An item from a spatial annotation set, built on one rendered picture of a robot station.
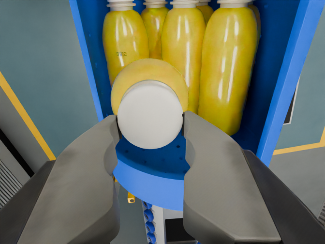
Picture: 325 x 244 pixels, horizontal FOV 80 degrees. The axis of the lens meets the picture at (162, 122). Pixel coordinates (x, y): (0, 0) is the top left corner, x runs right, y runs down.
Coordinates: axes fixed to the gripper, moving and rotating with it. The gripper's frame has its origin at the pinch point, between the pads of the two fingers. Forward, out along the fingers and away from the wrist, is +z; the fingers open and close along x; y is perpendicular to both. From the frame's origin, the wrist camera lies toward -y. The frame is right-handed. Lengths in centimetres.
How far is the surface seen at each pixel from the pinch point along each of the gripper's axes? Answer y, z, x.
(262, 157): 10.3, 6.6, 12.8
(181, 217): 57, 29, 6
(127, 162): 11.2, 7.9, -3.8
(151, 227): 65, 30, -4
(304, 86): 56, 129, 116
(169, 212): 58, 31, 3
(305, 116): 83, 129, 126
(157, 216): 66, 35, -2
